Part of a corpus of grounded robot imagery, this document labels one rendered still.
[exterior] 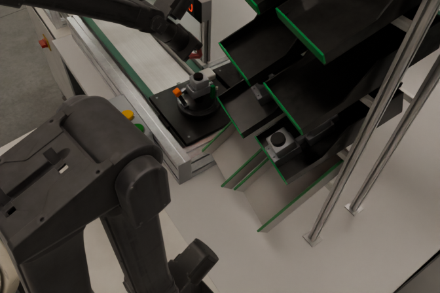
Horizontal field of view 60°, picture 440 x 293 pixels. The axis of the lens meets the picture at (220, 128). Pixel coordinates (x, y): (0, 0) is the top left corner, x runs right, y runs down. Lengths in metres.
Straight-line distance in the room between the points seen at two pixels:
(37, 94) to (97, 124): 2.58
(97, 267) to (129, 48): 0.86
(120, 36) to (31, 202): 1.38
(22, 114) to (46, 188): 2.49
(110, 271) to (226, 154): 0.43
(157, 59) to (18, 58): 1.89
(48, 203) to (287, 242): 0.88
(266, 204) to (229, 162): 0.16
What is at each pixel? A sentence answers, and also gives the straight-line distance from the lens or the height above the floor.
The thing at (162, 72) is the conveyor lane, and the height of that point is 0.92.
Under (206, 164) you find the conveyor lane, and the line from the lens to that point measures 1.20.
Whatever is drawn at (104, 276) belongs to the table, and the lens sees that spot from 1.09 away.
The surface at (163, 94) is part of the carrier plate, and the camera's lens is 1.28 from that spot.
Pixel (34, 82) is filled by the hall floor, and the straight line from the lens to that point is 3.00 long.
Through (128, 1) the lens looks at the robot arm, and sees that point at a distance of 0.84.
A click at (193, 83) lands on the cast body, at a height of 1.08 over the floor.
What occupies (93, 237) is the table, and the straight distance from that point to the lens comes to 1.14.
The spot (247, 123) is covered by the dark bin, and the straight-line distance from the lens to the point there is 0.88.
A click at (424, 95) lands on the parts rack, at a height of 1.34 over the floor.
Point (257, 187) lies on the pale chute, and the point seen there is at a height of 1.02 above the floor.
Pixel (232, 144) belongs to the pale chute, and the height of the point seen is 1.04.
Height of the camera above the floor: 1.86
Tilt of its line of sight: 49 degrees down
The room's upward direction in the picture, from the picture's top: 3 degrees clockwise
